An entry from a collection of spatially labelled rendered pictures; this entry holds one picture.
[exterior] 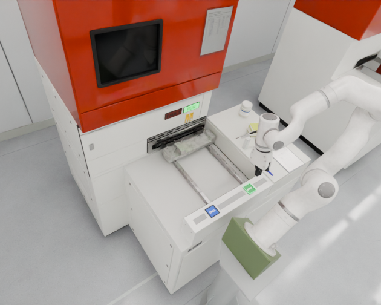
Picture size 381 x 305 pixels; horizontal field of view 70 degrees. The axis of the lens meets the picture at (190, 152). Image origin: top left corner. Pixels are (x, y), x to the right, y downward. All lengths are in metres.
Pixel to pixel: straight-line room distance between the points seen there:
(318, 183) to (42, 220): 2.08
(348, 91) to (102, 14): 0.98
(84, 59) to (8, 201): 1.86
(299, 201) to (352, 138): 0.34
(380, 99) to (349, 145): 0.20
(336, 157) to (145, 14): 0.96
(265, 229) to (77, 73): 1.00
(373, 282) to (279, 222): 1.67
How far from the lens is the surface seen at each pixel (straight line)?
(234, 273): 1.45
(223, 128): 1.79
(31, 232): 2.55
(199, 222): 1.36
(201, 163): 1.75
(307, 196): 1.24
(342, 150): 1.30
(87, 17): 1.08
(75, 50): 1.11
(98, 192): 1.79
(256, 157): 1.33
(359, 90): 1.31
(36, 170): 2.90
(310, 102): 1.25
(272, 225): 1.29
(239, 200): 1.47
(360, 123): 1.36
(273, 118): 1.21
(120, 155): 1.62
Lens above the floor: 2.14
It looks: 47 degrees down
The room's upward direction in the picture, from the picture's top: 11 degrees clockwise
